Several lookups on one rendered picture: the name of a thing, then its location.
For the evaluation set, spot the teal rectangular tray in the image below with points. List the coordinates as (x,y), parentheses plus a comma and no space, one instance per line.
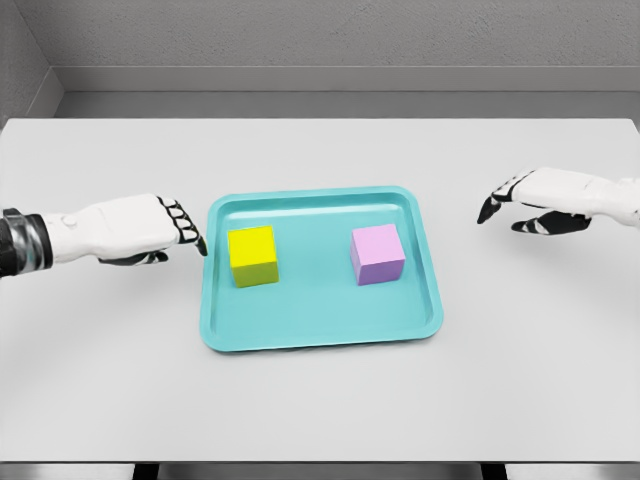
(320,310)

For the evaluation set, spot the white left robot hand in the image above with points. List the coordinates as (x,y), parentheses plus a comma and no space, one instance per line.
(135,225)

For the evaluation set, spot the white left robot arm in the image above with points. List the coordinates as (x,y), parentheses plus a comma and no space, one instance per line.
(47,235)

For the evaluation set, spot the pink cube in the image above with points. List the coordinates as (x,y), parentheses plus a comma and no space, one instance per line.
(377,252)

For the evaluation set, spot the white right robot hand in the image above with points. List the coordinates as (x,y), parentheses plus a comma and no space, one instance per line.
(550,192)

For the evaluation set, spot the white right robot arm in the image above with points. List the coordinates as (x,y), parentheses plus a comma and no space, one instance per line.
(627,200)

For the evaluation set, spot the yellow cube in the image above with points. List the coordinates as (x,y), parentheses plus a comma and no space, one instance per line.
(252,255)

